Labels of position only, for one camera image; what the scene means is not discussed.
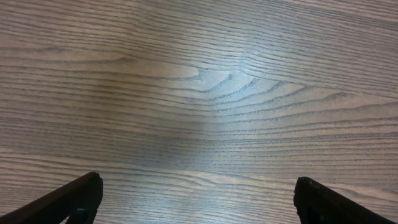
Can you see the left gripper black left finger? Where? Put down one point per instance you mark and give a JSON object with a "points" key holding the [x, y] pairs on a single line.
{"points": [[75, 202]]}

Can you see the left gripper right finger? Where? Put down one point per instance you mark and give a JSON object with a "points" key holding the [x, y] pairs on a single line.
{"points": [[318, 204]]}

